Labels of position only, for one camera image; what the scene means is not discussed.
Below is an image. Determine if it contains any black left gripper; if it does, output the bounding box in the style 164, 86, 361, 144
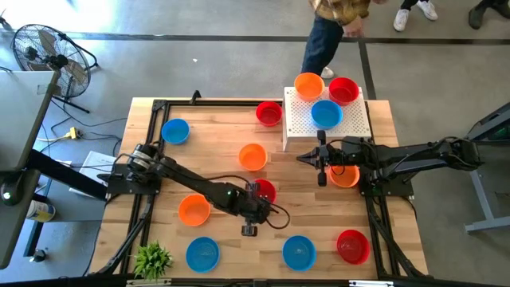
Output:
238, 182, 277, 237

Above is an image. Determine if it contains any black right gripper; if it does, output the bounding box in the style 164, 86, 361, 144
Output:
296, 130, 350, 187

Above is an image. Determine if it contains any red plastic mini bowl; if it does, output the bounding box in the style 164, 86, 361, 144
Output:
255, 100, 284, 128
253, 178, 278, 204
336, 229, 371, 265
328, 77, 360, 107

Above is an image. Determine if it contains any orange plastic mini bowl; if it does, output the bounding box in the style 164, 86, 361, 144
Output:
328, 165, 361, 189
293, 72, 326, 102
237, 143, 269, 172
178, 193, 212, 228

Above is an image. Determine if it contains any blue plastic mini bowl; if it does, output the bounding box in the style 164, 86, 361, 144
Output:
185, 236, 221, 274
310, 99, 344, 131
281, 234, 318, 273
161, 118, 191, 146

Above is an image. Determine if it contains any white perforated metal shelf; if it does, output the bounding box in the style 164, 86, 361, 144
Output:
281, 86, 373, 153

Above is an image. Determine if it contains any person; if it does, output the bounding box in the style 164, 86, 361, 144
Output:
392, 0, 439, 33
300, 0, 374, 80
468, 0, 510, 31

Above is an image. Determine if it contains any small green artificial plant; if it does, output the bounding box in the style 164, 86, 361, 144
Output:
132, 240, 175, 281

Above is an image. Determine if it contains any white paper sheet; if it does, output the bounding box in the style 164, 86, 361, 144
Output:
69, 150, 117, 199

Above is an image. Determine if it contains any grey metal cart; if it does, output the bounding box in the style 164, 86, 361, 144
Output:
464, 101, 510, 234

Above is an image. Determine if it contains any black desk leg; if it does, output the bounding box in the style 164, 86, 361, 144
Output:
26, 149, 109, 200

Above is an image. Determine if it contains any white spray can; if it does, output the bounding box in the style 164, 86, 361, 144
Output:
25, 199, 57, 223

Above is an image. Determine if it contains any black round lit device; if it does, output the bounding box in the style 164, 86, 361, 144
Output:
0, 181, 26, 207

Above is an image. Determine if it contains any black floor fan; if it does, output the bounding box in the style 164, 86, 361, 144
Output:
10, 23, 100, 115

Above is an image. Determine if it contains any grey desk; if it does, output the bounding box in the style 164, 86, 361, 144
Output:
0, 69, 61, 270

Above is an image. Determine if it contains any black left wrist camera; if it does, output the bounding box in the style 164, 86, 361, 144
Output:
238, 195, 262, 224

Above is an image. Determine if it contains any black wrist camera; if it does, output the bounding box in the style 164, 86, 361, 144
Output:
327, 140, 348, 171
238, 195, 262, 224

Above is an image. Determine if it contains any black left camera cable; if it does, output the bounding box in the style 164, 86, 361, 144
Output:
265, 202, 292, 231

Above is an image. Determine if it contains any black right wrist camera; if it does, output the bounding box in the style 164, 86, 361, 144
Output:
327, 140, 348, 171

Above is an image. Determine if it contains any black aluminium rail frame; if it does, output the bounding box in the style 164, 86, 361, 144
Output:
89, 97, 431, 280

